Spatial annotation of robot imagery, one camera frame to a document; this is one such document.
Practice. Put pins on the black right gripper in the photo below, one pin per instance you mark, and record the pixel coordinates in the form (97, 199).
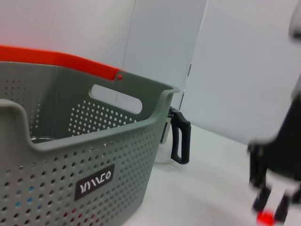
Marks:
(287, 146)

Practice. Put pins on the small red square brick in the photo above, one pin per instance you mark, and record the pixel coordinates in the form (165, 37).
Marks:
(265, 217)

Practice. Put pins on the grey-green perforated storage bin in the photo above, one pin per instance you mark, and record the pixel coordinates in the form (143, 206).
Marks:
(131, 146)

